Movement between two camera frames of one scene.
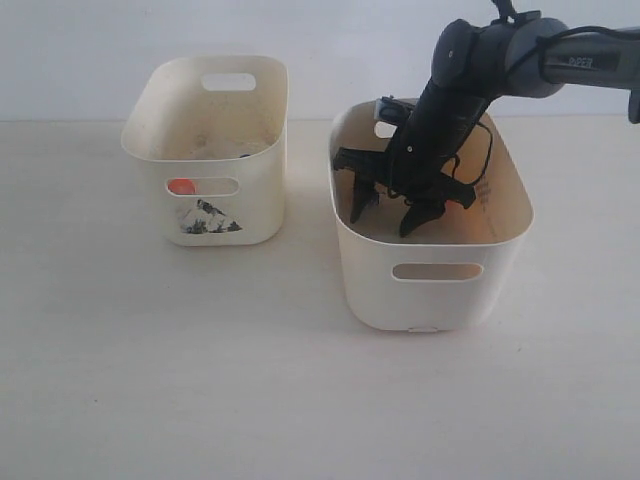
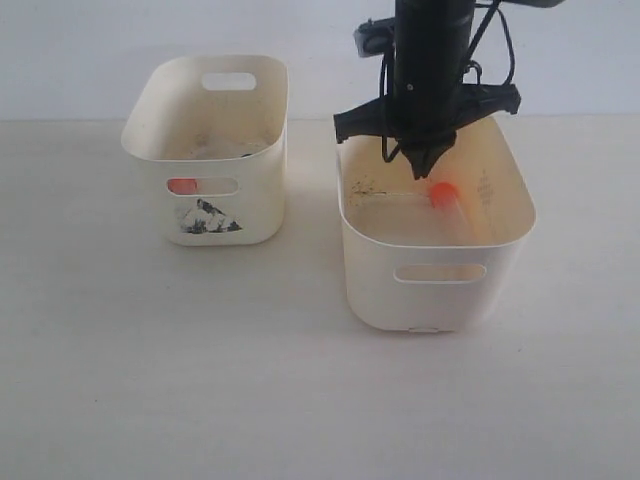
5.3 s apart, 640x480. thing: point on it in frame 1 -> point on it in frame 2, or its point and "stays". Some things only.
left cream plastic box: [218, 127] stays
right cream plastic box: [458, 269] stays
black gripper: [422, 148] -> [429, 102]
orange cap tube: [203, 186] stays
